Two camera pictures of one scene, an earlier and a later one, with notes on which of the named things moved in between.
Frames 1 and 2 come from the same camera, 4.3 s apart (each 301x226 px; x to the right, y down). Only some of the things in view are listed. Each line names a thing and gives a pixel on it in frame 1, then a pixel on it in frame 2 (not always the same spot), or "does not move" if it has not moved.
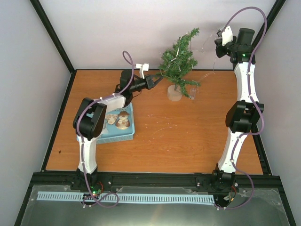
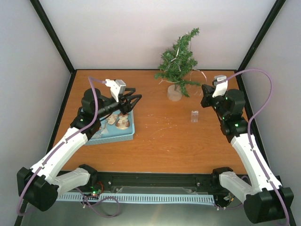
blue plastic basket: [119, 125] does not move
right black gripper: [219, 53] → [207, 90]
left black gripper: [150, 82] → [127, 106]
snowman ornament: [122, 122] does not move
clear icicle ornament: [192, 93] → [194, 116]
